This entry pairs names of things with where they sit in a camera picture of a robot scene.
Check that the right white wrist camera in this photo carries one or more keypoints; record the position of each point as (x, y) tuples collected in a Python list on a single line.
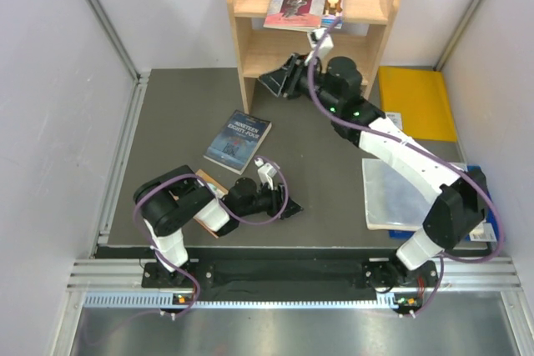
[(321, 44)]

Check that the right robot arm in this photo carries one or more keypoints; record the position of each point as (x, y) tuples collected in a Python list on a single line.
[(457, 205)]

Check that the wooden two-tier shelf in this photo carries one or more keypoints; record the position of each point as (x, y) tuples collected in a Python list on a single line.
[(363, 37)]

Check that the blue file folder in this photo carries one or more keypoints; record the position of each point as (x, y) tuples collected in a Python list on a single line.
[(492, 231)]

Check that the yellow file folder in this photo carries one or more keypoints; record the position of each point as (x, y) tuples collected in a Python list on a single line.
[(418, 103)]

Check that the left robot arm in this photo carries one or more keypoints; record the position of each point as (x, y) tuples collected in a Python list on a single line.
[(168, 202)]

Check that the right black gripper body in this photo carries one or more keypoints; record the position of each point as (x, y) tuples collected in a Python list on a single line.
[(300, 86)]

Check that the red castle picture book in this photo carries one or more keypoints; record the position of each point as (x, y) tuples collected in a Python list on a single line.
[(298, 15)]

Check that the clear plastic file folder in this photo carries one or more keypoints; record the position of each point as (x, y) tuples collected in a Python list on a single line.
[(423, 173)]

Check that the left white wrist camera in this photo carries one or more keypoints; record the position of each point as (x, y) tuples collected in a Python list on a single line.
[(266, 172)]

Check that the aluminium front rail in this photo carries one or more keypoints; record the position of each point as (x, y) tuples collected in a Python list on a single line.
[(123, 283)]

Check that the dark Nineteen Eighty-Four book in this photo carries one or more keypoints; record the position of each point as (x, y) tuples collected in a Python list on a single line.
[(238, 141)]

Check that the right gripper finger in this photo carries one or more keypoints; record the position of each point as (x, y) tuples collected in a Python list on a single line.
[(280, 74), (275, 83)]

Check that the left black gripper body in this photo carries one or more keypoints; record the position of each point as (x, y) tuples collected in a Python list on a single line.
[(265, 200)]

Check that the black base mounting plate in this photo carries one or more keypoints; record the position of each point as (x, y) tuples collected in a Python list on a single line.
[(316, 279)]

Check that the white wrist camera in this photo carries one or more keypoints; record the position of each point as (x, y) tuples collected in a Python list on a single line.
[(321, 44), (266, 172)]

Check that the orange Othello picture book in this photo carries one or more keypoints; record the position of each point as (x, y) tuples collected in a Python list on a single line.
[(197, 200)]

